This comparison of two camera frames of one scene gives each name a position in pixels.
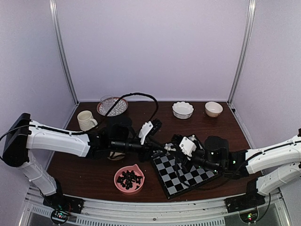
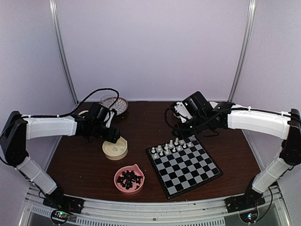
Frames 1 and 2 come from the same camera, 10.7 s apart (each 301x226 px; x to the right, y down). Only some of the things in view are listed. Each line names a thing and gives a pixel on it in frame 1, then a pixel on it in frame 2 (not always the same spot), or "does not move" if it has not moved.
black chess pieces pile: x=126 y=180 does not move
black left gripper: x=146 y=155 → x=112 y=136
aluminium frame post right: x=251 y=16 does not move
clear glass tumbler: x=106 y=102 does not move
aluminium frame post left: x=54 y=7 does not move
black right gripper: x=184 y=153 → x=178 y=126
